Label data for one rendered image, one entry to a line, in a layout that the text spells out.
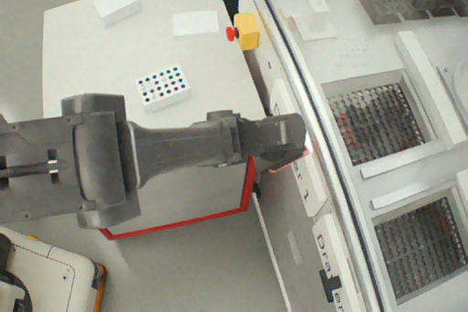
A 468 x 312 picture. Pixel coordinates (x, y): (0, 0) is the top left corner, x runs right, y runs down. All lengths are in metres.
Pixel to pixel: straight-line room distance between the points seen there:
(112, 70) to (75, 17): 0.28
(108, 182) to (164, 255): 1.45
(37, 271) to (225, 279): 0.75
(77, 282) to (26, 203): 1.23
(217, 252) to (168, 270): 0.21
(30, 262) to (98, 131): 1.31
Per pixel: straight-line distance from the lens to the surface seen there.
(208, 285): 1.77
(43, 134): 0.34
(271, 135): 0.71
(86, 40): 1.33
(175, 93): 1.12
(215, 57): 1.23
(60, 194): 0.34
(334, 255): 0.88
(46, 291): 1.60
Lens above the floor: 1.75
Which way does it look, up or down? 64 degrees down
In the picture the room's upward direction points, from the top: 5 degrees clockwise
